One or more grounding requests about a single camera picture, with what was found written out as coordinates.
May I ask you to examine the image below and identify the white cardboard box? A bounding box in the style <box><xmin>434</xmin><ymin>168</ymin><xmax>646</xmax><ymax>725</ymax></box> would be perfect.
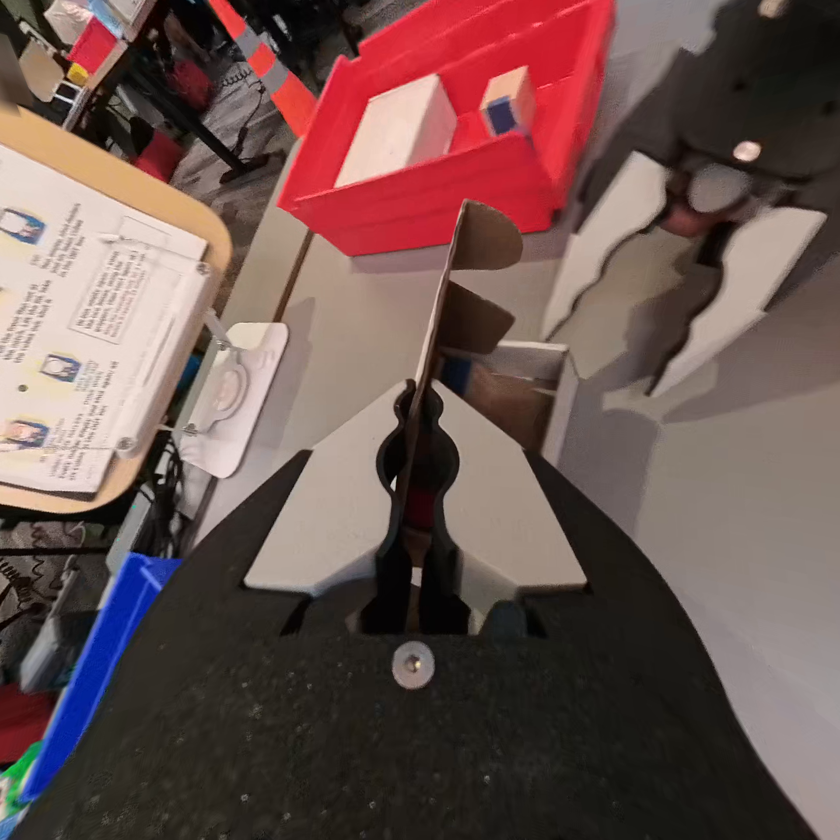
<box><xmin>335</xmin><ymin>73</ymin><xmax>458</xmax><ymax>190</ymax></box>
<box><xmin>392</xmin><ymin>199</ymin><xmax>580</xmax><ymax>592</ymax></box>

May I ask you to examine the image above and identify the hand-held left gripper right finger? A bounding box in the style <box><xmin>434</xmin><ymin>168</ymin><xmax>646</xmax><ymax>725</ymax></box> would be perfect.
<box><xmin>420</xmin><ymin>382</ymin><xmax>588</xmax><ymax>634</ymax></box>

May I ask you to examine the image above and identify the blue plastic bin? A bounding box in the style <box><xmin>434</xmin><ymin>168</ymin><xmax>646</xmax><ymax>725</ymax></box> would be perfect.
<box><xmin>20</xmin><ymin>551</ymin><xmax>181</xmax><ymax>805</ymax></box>

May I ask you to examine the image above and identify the grey power strip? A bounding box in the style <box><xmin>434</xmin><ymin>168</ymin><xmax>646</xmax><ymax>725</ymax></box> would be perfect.
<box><xmin>105</xmin><ymin>502</ymin><xmax>155</xmax><ymax>572</ymax></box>

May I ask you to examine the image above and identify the orange traffic cone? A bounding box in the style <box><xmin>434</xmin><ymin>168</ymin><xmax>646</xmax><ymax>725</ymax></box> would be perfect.
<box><xmin>209</xmin><ymin>0</ymin><xmax>319</xmax><ymax>135</ymax></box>

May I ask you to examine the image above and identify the black cable bundle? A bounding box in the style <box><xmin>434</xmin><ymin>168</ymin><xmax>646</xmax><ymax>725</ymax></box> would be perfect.
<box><xmin>141</xmin><ymin>440</ymin><xmax>191</xmax><ymax>559</ymax></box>

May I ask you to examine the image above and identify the coiled black cable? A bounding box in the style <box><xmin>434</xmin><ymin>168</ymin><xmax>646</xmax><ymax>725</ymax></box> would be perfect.
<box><xmin>0</xmin><ymin>554</ymin><xmax>73</xmax><ymax>631</ymax></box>

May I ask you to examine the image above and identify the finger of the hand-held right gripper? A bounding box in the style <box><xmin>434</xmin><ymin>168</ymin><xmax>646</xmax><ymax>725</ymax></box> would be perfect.
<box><xmin>643</xmin><ymin>206</ymin><xmax>828</xmax><ymax>398</ymax></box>
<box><xmin>541</xmin><ymin>151</ymin><xmax>670</xmax><ymax>342</ymax></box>

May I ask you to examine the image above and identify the red box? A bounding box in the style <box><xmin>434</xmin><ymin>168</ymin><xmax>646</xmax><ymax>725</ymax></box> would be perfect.
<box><xmin>134</xmin><ymin>130</ymin><xmax>186</xmax><ymax>183</ymax></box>
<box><xmin>69</xmin><ymin>16</ymin><xmax>119</xmax><ymax>76</ymax></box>

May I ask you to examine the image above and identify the green packet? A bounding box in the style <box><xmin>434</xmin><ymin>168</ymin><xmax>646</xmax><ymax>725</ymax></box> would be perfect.
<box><xmin>0</xmin><ymin>742</ymin><xmax>42</xmax><ymax>828</ymax></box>

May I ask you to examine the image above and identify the white lamp stand base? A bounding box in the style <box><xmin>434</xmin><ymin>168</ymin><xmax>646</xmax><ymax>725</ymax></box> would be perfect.
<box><xmin>115</xmin><ymin>266</ymin><xmax>290</xmax><ymax>480</ymax></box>

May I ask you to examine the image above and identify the red plastic bin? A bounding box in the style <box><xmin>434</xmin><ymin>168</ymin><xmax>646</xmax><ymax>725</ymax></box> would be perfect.
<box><xmin>276</xmin><ymin>0</ymin><xmax>618</xmax><ymax>258</ymax></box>

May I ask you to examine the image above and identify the wooden block with blue band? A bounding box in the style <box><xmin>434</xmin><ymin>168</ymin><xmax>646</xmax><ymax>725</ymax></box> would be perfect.
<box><xmin>479</xmin><ymin>66</ymin><xmax>539</xmax><ymax>137</ymax></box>

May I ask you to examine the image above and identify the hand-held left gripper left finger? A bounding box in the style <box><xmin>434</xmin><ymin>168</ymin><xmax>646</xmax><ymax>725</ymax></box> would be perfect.
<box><xmin>243</xmin><ymin>381</ymin><xmax>421</xmax><ymax>634</ymax></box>

